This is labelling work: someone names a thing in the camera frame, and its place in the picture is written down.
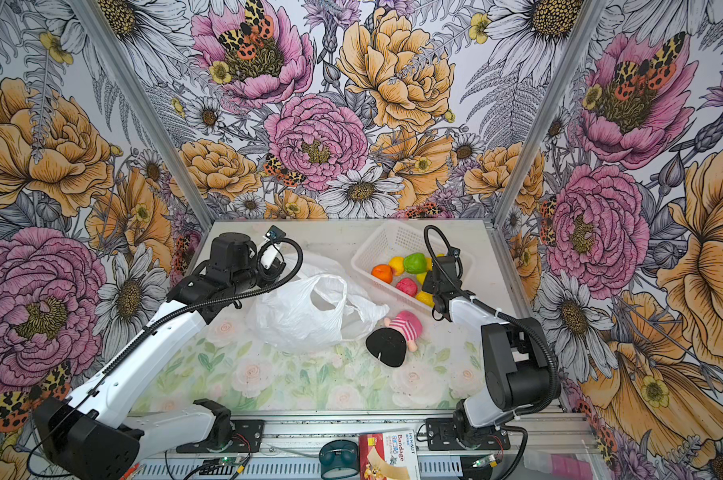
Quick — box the yellow toy lemon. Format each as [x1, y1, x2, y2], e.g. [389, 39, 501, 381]
[415, 291, 435, 307]

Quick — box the green toy leaf fruit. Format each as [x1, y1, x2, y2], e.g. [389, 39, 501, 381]
[403, 252, 429, 275]

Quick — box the pink toy strawberry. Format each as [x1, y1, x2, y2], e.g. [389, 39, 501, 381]
[395, 278, 419, 297]

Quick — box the peach toy fruit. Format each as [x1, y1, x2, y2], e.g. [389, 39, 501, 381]
[389, 256, 405, 276]

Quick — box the orange toy orange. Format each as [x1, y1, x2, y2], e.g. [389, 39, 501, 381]
[371, 264, 395, 284]

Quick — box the white plastic bag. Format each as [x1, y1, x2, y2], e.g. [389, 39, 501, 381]
[245, 252, 389, 354]

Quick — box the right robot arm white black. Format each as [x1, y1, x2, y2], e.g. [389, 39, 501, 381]
[425, 247, 561, 448]

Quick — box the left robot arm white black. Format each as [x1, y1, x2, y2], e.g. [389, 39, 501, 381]
[32, 226, 304, 479]

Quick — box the white plastic mesh basket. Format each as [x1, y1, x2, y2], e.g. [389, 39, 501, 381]
[350, 220, 477, 313]

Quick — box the red white bandage box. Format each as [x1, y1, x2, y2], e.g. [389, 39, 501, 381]
[358, 430, 421, 480]

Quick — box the teal round tape dispenser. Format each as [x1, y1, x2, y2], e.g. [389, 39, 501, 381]
[318, 440, 359, 480]

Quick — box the pink transparent packet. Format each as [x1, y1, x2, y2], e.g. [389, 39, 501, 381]
[523, 450, 593, 480]

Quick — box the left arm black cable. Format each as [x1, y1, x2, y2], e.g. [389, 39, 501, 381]
[24, 236, 305, 480]

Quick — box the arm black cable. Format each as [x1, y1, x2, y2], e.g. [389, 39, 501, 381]
[24, 236, 305, 480]
[422, 224, 563, 480]

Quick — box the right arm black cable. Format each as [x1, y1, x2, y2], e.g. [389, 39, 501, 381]
[422, 224, 563, 480]

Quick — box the aluminium corner post left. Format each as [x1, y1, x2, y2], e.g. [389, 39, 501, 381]
[71, 1, 214, 230]

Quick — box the aluminium corner post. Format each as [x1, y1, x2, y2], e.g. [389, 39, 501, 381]
[491, 0, 607, 228]
[71, 1, 214, 230]

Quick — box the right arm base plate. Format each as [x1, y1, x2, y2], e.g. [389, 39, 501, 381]
[425, 417, 511, 451]

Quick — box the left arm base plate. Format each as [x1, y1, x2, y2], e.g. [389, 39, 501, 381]
[175, 419, 265, 454]

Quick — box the aluminium corner post right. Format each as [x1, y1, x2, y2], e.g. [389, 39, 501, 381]
[491, 0, 607, 228]

